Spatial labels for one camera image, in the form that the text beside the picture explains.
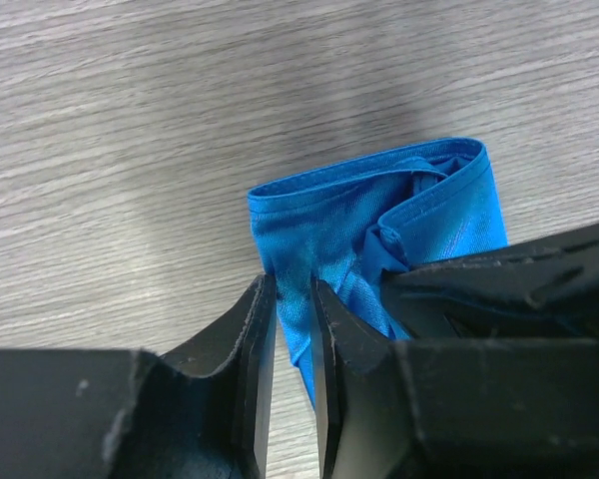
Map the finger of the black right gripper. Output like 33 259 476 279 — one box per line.
380 223 599 339

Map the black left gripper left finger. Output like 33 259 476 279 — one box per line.
0 275 276 478

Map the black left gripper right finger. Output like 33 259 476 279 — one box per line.
310 280 599 478

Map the blue cloth napkin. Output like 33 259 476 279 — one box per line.
248 138 507 392

